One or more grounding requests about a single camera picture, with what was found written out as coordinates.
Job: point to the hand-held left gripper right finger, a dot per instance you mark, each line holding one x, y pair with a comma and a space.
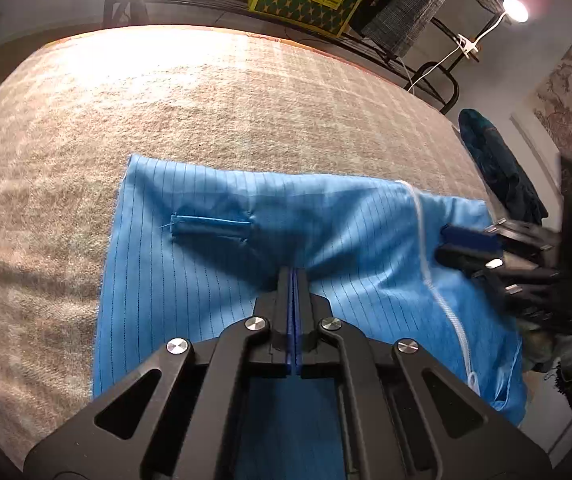
303, 310

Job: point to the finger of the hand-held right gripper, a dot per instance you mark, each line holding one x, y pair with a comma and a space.
465, 260
470, 237

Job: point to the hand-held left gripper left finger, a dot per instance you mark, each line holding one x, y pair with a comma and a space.
281, 305

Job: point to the blue jacket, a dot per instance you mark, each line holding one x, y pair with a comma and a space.
191, 285

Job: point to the black metal clothes rack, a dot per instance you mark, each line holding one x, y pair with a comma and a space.
114, 5

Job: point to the dark teal folded garment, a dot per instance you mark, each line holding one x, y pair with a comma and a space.
495, 160

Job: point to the white clip lamp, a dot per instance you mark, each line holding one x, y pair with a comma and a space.
515, 10

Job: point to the grey plaid hanging coat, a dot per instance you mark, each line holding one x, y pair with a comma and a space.
410, 5

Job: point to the beige plaid blanket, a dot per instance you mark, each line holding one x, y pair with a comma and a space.
116, 100

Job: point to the black tubular metal frame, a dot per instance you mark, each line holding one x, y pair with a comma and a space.
453, 92

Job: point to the landscape wall painting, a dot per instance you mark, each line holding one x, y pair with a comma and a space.
570, 110

